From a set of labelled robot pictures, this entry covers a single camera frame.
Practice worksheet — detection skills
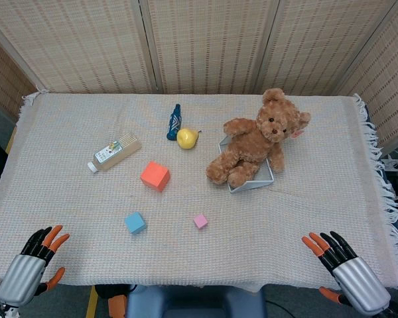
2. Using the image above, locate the orange cube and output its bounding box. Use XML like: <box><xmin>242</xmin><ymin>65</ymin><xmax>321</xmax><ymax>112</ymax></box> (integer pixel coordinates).
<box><xmin>139</xmin><ymin>160</ymin><xmax>171</xmax><ymax>193</ymax></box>

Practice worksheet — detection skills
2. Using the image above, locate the beige woven tablecloth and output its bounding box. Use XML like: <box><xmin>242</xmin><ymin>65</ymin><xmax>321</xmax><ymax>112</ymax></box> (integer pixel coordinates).
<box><xmin>0</xmin><ymin>91</ymin><xmax>398</xmax><ymax>293</ymax></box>

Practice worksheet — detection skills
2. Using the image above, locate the grey wire mesh tray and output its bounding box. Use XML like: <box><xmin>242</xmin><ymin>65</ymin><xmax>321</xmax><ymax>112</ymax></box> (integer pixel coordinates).
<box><xmin>218</xmin><ymin>134</ymin><xmax>275</xmax><ymax>194</ymax></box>

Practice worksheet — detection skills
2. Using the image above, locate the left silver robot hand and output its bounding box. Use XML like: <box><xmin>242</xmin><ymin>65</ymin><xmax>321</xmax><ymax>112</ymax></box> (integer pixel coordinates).
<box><xmin>0</xmin><ymin>225</ymin><xmax>70</xmax><ymax>307</ymax></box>

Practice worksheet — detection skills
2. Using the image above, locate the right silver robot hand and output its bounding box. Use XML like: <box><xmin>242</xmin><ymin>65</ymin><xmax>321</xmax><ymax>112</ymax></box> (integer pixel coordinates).
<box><xmin>300</xmin><ymin>231</ymin><xmax>391</xmax><ymax>315</ymax></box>

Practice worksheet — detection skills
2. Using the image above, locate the blue cube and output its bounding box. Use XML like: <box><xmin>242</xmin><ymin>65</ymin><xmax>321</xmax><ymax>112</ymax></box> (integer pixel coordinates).
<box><xmin>124</xmin><ymin>211</ymin><xmax>147</xmax><ymax>235</ymax></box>

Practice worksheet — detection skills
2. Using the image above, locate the yellow pear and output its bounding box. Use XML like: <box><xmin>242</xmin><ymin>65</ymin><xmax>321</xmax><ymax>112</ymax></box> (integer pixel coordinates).
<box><xmin>176</xmin><ymin>128</ymin><xmax>202</xmax><ymax>150</ymax></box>

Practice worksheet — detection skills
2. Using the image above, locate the brown teddy bear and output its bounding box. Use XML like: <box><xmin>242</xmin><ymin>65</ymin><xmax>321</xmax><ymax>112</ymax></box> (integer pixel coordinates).
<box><xmin>205</xmin><ymin>87</ymin><xmax>312</xmax><ymax>189</ymax></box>

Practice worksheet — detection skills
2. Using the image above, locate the blue robot torso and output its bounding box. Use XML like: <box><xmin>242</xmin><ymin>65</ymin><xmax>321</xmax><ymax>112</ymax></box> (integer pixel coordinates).
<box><xmin>125</xmin><ymin>284</ymin><xmax>268</xmax><ymax>318</ymax></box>

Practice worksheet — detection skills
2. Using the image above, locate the small dark blue bottle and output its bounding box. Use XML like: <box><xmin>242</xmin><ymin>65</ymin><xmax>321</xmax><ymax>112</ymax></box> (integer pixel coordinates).
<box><xmin>166</xmin><ymin>103</ymin><xmax>182</xmax><ymax>141</ymax></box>

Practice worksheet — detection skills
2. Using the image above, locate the clear tea bottle white cap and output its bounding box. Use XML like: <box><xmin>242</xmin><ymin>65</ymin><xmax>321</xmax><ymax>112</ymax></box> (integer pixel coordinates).
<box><xmin>87</xmin><ymin>132</ymin><xmax>143</xmax><ymax>174</ymax></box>

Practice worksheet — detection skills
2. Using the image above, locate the pink cube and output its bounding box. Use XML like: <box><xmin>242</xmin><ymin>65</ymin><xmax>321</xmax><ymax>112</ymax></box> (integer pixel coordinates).
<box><xmin>192</xmin><ymin>213</ymin><xmax>209</xmax><ymax>231</ymax></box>

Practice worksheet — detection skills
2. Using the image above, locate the woven folding screen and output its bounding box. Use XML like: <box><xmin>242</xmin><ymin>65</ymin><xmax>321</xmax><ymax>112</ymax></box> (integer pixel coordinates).
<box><xmin>0</xmin><ymin>0</ymin><xmax>398</xmax><ymax>156</ymax></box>

